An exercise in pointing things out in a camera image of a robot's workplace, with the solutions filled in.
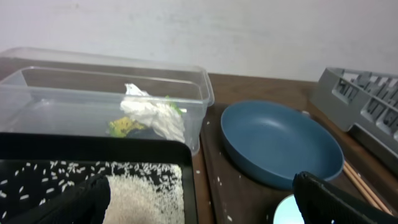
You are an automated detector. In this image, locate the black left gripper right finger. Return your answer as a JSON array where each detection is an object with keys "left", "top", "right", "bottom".
[{"left": 293, "top": 172, "right": 397, "bottom": 224}]

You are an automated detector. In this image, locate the grey dishwasher rack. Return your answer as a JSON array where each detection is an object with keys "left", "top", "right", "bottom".
[{"left": 310, "top": 67, "right": 397, "bottom": 174}]

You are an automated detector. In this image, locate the black plastic tray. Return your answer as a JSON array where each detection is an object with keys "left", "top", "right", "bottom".
[{"left": 1, "top": 133, "right": 198, "bottom": 223}]

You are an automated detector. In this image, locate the brown serving tray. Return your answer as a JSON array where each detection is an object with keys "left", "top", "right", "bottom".
[{"left": 201, "top": 103, "right": 397, "bottom": 223}]

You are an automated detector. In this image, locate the pile of rice grains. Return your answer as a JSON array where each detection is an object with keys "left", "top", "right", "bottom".
[{"left": 98, "top": 162, "right": 185, "bottom": 224}]

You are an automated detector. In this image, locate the dark blue plate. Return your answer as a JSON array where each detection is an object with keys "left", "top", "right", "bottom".
[{"left": 220, "top": 101, "right": 345, "bottom": 190}]

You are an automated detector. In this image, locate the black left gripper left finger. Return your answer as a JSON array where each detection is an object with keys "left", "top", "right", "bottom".
[{"left": 8, "top": 174, "right": 111, "bottom": 224}]

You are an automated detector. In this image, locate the yellow snack wrapper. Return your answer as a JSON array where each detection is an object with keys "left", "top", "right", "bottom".
[{"left": 107, "top": 95, "right": 187, "bottom": 139}]

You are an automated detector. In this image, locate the wooden chopstick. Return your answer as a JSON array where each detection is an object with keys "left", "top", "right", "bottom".
[
  {"left": 343, "top": 161, "right": 393, "bottom": 215},
  {"left": 343, "top": 165, "right": 383, "bottom": 210}
]

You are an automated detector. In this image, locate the light blue bowl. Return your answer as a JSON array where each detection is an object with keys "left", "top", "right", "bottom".
[{"left": 272, "top": 194, "right": 305, "bottom": 224}]

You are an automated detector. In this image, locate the clear plastic bin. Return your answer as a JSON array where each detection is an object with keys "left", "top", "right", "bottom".
[{"left": 1, "top": 47, "right": 215, "bottom": 154}]

